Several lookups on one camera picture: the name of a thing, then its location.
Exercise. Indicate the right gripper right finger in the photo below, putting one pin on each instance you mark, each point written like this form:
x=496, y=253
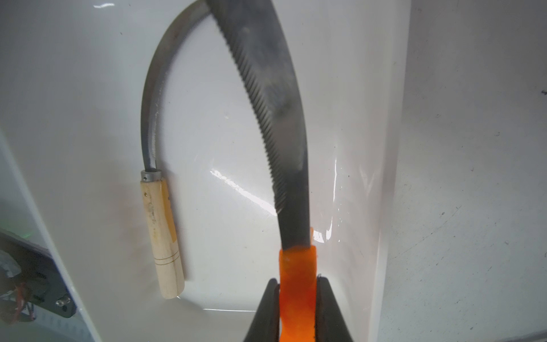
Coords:
x=330, y=324

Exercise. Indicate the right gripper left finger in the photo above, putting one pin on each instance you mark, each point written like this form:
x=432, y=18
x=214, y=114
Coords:
x=265, y=325

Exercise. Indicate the orange handle sickle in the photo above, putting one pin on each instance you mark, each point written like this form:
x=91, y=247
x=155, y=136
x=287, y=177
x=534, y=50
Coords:
x=255, y=38

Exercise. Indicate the white rectangular storage tray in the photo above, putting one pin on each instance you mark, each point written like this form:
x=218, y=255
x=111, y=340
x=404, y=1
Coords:
x=72, y=76

